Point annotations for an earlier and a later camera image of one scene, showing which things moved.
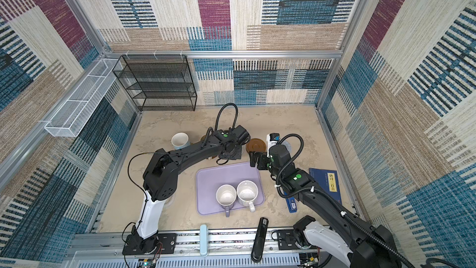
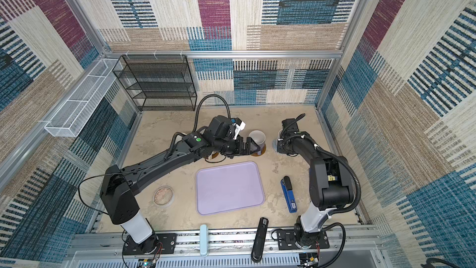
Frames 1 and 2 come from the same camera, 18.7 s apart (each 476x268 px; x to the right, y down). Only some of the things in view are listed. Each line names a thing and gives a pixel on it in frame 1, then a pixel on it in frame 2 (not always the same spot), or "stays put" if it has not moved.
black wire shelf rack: (157, 82) stays put
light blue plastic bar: (203, 240) stays put
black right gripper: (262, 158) → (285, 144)
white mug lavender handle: (226, 195) → (259, 137)
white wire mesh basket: (69, 120) stays put
